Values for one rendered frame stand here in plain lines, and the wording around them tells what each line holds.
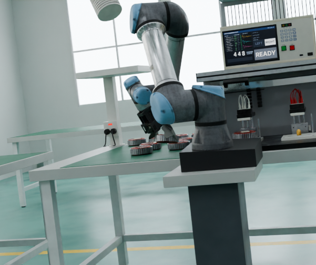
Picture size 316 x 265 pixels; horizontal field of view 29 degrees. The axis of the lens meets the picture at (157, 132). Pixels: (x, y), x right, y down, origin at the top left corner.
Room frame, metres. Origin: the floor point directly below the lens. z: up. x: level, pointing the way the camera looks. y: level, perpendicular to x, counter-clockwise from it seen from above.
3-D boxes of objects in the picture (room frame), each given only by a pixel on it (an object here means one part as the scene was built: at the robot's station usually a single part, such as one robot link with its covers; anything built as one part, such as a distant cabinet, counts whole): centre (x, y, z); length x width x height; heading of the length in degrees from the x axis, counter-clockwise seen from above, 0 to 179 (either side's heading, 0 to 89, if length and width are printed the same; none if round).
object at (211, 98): (2.20, -0.19, 0.99); 0.13 x 0.12 x 0.14; 104
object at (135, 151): (2.98, 0.09, 0.77); 0.11 x 0.11 x 0.04
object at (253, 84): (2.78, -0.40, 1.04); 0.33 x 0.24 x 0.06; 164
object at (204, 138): (2.21, -0.20, 0.87); 0.15 x 0.15 x 0.10
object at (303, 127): (2.85, -0.67, 0.80); 0.08 x 0.05 x 0.06; 74
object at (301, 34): (3.05, -0.61, 1.22); 0.44 x 0.39 x 0.20; 74
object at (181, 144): (3.03, -0.10, 0.77); 0.11 x 0.11 x 0.04
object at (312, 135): (2.71, -0.63, 0.78); 0.15 x 0.15 x 0.01; 74
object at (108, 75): (3.54, 0.20, 0.98); 0.37 x 0.35 x 0.46; 74
